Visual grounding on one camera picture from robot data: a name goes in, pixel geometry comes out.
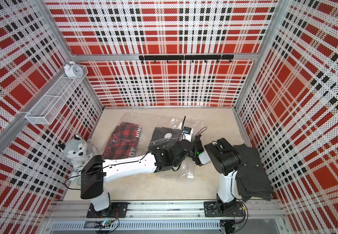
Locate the clear plastic vacuum bag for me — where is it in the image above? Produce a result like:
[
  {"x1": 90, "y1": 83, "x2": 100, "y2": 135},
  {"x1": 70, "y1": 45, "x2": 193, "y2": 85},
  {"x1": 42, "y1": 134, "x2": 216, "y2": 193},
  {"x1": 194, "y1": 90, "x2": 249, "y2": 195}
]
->
[{"x1": 102, "y1": 113, "x2": 211, "y2": 182}]

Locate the red black plaid shirt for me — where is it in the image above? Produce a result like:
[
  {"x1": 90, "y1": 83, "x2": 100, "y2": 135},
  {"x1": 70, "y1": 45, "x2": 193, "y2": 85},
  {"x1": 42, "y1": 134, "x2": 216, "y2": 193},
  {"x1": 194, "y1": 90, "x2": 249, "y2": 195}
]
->
[{"x1": 102, "y1": 122, "x2": 142, "y2": 160}]

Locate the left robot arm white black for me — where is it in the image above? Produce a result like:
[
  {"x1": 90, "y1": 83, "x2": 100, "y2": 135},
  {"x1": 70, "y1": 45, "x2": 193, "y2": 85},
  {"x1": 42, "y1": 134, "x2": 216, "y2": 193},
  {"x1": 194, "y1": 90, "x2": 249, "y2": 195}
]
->
[{"x1": 80, "y1": 139, "x2": 193, "y2": 212}]

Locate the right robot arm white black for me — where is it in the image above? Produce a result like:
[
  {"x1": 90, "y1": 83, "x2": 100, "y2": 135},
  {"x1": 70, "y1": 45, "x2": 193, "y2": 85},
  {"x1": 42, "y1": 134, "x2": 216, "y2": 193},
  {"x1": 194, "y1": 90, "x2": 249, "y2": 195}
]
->
[{"x1": 191, "y1": 135, "x2": 241, "y2": 206}]

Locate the grey white husky plush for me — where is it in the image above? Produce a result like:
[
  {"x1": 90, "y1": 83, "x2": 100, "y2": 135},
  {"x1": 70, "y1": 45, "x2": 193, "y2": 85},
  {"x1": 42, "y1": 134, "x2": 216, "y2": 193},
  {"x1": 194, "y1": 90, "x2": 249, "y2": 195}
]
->
[{"x1": 56, "y1": 134, "x2": 98, "y2": 169}]

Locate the white alarm clock on table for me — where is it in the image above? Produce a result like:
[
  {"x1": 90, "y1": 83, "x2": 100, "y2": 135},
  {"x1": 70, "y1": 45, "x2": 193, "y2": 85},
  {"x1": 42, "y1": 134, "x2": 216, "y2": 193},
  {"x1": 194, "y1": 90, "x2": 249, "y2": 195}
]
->
[{"x1": 69, "y1": 169, "x2": 82, "y2": 185}]

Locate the white alarm clock on shelf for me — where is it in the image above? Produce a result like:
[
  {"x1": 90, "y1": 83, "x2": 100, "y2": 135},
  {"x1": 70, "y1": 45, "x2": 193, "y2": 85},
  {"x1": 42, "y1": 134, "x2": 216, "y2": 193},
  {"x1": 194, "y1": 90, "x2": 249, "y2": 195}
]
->
[{"x1": 64, "y1": 61, "x2": 83, "y2": 78}]

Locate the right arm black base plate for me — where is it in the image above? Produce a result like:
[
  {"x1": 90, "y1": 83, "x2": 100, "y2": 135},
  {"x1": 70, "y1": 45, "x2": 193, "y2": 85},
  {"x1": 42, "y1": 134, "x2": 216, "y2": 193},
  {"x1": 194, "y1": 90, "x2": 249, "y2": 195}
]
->
[{"x1": 204, "y1": 201, "x2": 244, "y2": 218}]

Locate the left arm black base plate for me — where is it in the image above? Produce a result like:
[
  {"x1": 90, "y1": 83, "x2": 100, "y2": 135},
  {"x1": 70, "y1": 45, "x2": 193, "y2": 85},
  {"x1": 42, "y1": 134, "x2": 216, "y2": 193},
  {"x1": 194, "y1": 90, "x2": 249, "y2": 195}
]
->
[{"x1": 86, "y1": 202, "x2": 128, "y2": 218}]

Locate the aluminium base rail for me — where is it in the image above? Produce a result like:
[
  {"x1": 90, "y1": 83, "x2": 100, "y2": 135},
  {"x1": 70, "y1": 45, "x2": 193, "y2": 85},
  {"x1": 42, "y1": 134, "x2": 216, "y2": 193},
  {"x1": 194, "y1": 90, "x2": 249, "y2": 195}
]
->
[{"x1": 39, "y1": 200, "x2": 291, "y2": 234}]

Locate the black wall hook rail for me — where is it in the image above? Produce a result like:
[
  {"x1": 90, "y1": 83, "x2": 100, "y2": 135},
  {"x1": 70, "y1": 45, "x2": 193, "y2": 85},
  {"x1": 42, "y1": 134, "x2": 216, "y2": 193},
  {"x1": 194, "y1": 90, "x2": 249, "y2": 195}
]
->
[{"x1": 139, "y1": 55, "x2": 234, "y2": 61}]

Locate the white wire mesh shelf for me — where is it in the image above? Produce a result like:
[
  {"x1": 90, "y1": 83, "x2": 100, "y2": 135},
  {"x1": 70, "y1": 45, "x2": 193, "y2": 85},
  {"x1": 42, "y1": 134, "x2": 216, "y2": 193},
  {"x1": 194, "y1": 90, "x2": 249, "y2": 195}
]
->
[{"x1": 25, "y1": 64, "x2": 88, "y2": 125}]

